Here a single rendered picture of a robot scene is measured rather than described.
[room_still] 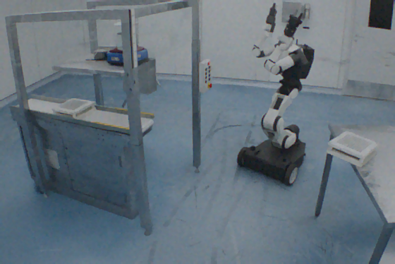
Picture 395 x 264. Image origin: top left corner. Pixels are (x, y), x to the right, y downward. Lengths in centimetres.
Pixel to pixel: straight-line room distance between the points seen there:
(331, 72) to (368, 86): 69
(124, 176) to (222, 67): 374
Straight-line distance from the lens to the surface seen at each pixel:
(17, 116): 307
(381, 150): 228
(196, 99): 295
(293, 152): 341
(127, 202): 266
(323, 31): 566
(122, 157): 243
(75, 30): 691
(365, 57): 584
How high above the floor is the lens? 178
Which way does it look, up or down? 25 degrees down
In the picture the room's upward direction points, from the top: straight up
